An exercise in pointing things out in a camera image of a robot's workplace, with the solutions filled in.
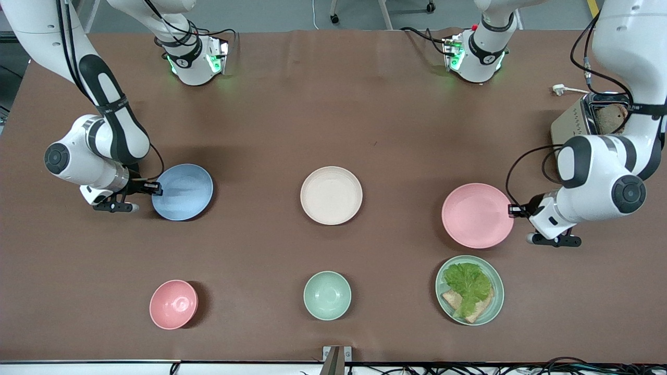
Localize beige toaster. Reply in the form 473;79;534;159
551;93;634;152

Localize metal bracket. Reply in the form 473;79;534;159
322;346;353;375

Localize black looped floor cable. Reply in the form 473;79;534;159
539;357;592;375

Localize pink shallow bowl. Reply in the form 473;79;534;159
441;183;515;249

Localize white edge rail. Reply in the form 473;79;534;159
0;360;324;375

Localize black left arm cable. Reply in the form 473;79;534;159
505;10;667;209

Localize chair legs with casters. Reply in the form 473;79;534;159
328;0;438;29

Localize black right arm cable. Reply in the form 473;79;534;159
55;0;166;183

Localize blue shallow bowl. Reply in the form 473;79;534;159
151;164;214;221

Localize white power plug and cord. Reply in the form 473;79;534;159
552;84;592;97

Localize green plate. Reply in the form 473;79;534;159
435;255;505;327

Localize beige shallow bowl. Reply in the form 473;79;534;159
300;166;363;226

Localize small green deep bowl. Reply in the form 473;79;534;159
303;271;352;321

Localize green lettuce leaf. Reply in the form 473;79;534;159
443;262;493;319

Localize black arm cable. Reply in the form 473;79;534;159
505;10;667;209
55;0;166;183

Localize bread slice in toaster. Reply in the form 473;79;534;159
596;104;628;135

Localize black base cable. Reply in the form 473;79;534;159
400;26;454;57

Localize toast slice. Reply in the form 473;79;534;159
442;288;495;324

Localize small pink deep bowl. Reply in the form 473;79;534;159
149;280;199;330

